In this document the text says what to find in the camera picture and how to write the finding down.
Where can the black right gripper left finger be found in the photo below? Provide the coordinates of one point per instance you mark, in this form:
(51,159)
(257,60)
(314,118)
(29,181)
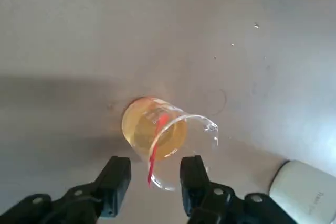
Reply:
(115,176)

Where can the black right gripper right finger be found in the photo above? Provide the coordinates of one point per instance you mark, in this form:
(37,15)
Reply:
(194,176)

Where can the red stirring stick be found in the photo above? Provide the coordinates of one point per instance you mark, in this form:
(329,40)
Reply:
(152,161)

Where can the clear glass measuring cup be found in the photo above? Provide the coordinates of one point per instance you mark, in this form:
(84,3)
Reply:
(147,134)

